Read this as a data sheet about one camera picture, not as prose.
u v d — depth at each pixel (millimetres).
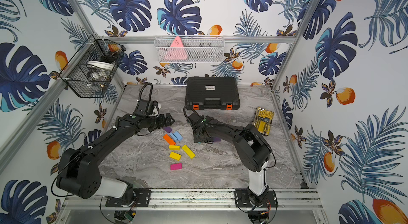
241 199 735
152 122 718
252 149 487
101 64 797
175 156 878
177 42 887
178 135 950
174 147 904
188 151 900
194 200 750
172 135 946
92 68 783
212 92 1069
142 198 751
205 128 647
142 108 676
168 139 943
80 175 421
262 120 981
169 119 785
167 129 974
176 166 840
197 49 925
